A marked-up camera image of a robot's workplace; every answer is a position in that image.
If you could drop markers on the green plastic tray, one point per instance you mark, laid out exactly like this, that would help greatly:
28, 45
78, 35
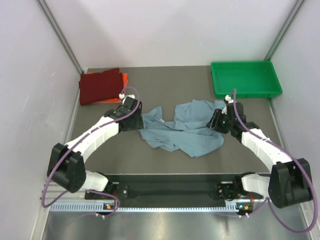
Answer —
250, 79

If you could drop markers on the grey slotted cable duct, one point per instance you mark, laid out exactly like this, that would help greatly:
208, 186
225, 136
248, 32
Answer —
108, 207

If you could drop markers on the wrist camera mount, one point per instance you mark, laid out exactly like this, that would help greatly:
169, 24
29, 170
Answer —
123, 96
228, 99

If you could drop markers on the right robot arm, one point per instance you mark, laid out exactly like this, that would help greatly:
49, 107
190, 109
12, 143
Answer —
287, 183

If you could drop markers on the aluminium corner post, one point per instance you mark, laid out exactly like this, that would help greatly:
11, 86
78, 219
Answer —
58, 32
298, 4

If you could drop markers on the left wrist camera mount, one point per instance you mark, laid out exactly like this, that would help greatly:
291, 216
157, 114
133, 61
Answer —
123, 96

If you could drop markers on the left aluminium corner post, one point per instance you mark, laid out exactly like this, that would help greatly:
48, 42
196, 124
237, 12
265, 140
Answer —
58, 32

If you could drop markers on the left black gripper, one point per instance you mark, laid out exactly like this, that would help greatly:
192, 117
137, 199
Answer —
138, 124

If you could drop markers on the dark red folded t shirt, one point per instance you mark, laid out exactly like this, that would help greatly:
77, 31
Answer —
100, 86

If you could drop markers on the blue t shirt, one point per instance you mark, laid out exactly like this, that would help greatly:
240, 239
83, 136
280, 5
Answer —
187, 131

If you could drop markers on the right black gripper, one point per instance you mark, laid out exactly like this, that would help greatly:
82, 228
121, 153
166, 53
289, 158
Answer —
213, 124

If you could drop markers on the right aluminium corner post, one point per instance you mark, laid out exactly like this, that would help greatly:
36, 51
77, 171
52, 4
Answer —
298, 4

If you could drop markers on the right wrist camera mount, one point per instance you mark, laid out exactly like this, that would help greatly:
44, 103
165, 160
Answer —
228, 99

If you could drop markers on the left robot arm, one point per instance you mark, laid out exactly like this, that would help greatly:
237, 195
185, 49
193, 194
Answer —
67, 161

